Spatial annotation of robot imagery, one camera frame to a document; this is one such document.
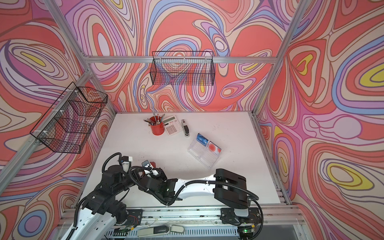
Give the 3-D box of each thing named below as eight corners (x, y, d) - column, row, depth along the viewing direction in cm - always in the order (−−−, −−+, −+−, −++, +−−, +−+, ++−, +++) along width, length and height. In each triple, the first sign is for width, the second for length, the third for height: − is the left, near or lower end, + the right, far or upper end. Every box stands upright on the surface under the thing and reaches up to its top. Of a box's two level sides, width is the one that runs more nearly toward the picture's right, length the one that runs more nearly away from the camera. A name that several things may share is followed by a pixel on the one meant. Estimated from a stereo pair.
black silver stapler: (185, 137, 106) (185, 133, 102) (181, 122, 115) (181, 119, 111) (189, 136, 106) (189, 133, 103) (185, 122, 115) (185, 118, 112)
